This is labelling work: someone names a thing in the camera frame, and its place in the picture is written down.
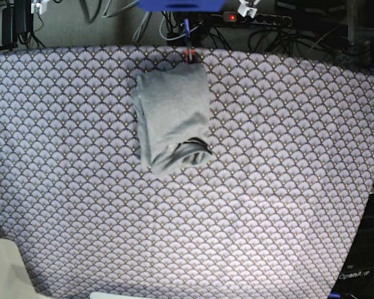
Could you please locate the light grey T-shirt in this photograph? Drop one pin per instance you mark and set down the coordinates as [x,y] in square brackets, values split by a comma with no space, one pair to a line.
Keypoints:
[173,112]

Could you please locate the red table clamp centre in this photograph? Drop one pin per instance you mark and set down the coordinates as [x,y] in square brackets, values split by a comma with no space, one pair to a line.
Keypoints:
[189,54]

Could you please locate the fan-patterned purple table cloth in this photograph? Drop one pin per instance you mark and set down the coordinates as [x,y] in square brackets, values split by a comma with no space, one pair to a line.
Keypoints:
[272,215]

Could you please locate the black power strip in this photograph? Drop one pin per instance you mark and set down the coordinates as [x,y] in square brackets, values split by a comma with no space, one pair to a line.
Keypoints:
[258,19]

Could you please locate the black OpenArm box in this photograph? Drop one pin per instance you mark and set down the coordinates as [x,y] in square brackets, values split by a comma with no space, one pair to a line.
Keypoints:
[356,279]

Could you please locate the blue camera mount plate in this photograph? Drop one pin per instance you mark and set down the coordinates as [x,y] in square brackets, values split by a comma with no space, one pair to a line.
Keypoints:
[181,5]

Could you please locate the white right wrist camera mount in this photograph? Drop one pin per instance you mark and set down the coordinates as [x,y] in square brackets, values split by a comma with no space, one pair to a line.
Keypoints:
[39,6]

